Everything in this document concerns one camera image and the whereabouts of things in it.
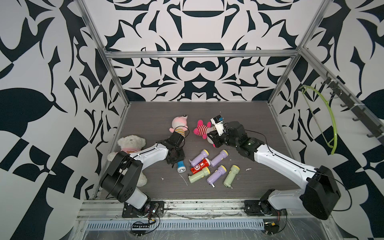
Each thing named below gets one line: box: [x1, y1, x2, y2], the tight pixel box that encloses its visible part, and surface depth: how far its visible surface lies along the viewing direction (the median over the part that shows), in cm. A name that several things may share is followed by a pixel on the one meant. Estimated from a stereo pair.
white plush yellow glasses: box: [193, 119, 215, 140], surface depth 99 cm
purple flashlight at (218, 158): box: [210, 149, 229, 167], surface depth 90 cm
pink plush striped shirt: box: [169, 114, 188, 138], surface depth 103 cm
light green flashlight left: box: [188, 166, 211, 184], surface depth 84 cm
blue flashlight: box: [177, 161, 187, 173], surface depth 87 cm
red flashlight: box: [190, 157, 211, 175], surface depth 87 cm
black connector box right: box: [264, 221, 280, 235], surface depth 73 cm
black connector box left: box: [131, 224, 150, 236], surface depth 74 cm
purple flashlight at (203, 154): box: [188, 149, 210, 167], surface depth 91 cm
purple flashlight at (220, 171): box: [207, 165, 227, 188], surface depth 84 cm
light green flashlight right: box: [223, 164, 241, 189], surface depth 84 cm
